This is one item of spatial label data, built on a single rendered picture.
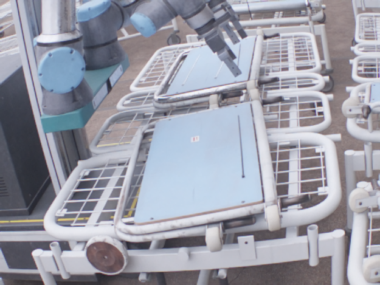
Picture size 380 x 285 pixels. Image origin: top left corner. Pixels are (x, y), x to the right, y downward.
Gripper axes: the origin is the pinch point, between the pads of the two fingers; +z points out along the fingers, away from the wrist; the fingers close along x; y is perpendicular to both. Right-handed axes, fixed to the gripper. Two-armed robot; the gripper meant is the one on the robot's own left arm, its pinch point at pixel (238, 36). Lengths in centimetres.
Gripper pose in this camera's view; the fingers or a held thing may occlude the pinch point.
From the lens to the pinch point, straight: 231.0
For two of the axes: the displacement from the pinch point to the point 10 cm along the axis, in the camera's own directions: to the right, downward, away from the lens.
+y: 8.0, -4.1, -4.4
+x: 3.2, -3.3, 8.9
